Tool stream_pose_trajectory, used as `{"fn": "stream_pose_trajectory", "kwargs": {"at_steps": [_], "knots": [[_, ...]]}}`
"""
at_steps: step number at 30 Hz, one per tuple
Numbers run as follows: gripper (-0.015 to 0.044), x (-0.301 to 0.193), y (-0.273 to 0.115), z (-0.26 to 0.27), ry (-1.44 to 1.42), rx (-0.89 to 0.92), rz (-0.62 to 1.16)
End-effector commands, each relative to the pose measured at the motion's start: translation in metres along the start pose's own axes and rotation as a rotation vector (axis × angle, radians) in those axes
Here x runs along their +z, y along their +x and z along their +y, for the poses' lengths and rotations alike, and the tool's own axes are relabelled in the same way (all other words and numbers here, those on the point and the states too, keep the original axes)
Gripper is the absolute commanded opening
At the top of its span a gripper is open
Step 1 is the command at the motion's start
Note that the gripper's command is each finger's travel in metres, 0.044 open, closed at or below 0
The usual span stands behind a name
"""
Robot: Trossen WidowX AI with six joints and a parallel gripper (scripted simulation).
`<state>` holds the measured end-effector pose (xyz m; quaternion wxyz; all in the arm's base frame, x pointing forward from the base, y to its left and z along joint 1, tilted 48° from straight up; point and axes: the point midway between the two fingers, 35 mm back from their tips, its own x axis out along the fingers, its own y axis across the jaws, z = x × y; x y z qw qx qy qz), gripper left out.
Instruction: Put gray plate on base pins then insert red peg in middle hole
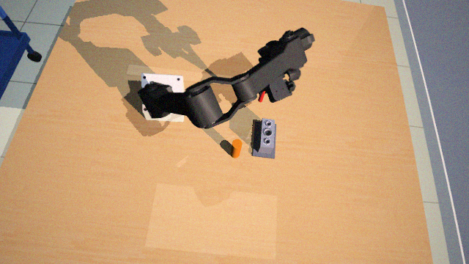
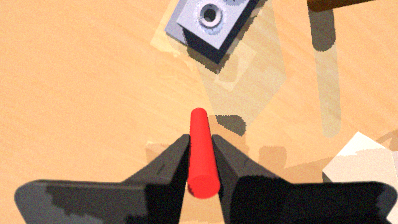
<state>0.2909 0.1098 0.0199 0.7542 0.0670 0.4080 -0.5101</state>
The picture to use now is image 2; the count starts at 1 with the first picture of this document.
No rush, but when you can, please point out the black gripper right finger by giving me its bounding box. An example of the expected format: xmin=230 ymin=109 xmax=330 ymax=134
xmin=212 ymin=134 xmax=398 ymax=224

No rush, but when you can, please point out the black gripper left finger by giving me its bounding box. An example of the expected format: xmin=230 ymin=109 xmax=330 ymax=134
xmin=14 ymin=134 xmax=190 ymax=224

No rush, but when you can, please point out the red peg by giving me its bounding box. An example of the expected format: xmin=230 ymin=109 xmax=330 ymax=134
xmin=187 ymin=108 xmax=220 ymax=199

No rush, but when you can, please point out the orange cylinder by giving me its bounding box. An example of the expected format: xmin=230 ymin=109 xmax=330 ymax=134
xmin=307 ymin=0 xmax=375 ymax=12

